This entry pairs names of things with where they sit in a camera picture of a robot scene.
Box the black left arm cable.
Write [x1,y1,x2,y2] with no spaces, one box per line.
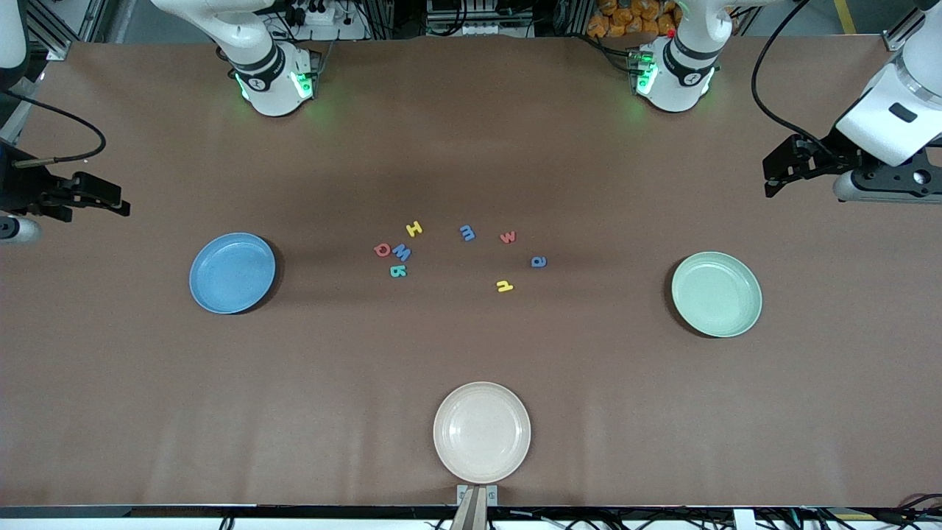
[751,0,840,159]

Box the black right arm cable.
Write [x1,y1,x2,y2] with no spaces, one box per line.
[0,88,108,169]

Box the blue plate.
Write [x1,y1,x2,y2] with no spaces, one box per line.
[189,233,277,315]

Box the beige plate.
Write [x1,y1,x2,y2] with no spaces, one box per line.
[433,381,532,485]

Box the white power strip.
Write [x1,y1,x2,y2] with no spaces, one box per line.
[283,0,369,41]

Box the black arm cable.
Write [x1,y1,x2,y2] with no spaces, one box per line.
[751,0,840,159]
[0,88,108,169]

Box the white electronics box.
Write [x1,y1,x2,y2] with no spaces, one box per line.
[425,0,536,36]

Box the bag of orange items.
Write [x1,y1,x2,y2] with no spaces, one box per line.
[587,0,678,39]

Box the green plate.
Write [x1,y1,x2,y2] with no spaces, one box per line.
[671,252,763,339]

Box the aluminium frame profile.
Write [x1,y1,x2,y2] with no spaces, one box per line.
[22,0,111,61]
[883,11,929,52]

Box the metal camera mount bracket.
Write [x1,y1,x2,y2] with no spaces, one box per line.
[449,484,499,530]

